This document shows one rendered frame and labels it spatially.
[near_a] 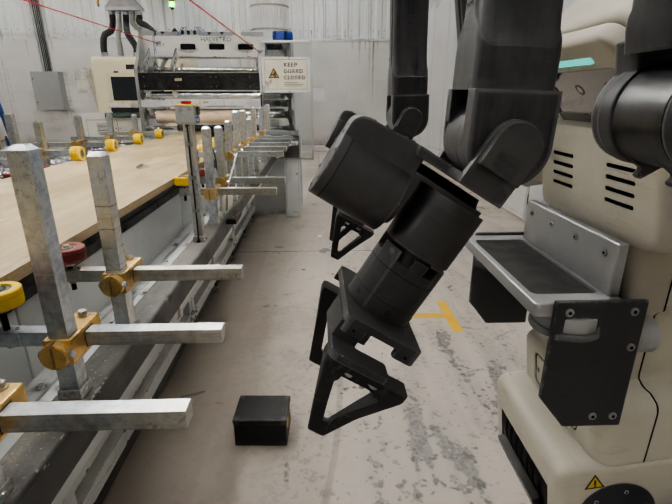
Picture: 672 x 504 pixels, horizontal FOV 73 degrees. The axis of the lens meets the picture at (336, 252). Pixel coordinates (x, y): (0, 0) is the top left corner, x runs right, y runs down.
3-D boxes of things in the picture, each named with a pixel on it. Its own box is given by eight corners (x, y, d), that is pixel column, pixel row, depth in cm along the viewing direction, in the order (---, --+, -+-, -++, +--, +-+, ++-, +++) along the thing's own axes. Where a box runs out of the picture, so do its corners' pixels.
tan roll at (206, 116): (288, 122, 474) (288, 110, 470) (287, 123, 462) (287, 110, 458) (149, 122, 469) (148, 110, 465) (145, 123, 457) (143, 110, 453)
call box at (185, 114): (200, 125, 171) (198, 103, 169) (195, 126, 165) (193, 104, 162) (181, 125, 171) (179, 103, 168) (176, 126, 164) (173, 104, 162)
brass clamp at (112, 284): (146, 275, 117) (143, 256, 116) (125, 297, 104) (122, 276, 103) (122, 275, 117) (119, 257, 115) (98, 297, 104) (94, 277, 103)
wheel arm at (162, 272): (244, 278, 115) (242, 262, 114) (241, 283, 112) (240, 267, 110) (68, 280, 113) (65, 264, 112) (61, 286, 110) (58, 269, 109)
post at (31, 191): (90, 389, 90) (38, 142, 75) (81, 400, 87) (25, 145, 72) (72, 389, 90) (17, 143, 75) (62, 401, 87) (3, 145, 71)
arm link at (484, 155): (557, 139, 29) (504, 129, 37) (409, 32, 27) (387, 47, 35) (446, 287, 32) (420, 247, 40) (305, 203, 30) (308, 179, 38)
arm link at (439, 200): (503, 215, 32) (476, 198, 38) (425, 164, 31) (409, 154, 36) (446, 292, 34) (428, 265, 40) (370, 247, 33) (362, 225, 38)
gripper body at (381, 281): (334, 334, 32) (392, 250, 31) (330, 280, 42) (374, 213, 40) (408, 374, 34) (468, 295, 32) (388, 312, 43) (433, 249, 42)
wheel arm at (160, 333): (226, 338, 92) (224, 319, 91) (222, 347, 89) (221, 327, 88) (6, 342, 91) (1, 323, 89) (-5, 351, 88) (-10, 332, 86)
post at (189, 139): (207, 238, 184) (196, 123, 170) (204, 242, 180) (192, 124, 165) (196, 238, 184) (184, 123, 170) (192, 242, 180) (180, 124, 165)
